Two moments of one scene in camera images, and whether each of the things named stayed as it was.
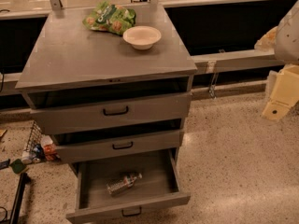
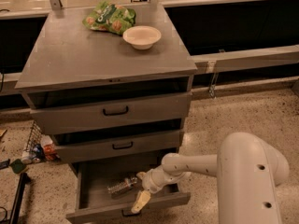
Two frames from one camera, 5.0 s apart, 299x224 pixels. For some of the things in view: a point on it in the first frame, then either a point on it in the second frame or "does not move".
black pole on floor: x=16 y=213 does not move
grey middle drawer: x=120 y=145 does not move
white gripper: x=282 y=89 → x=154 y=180
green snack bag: x=108 y=17 does not move
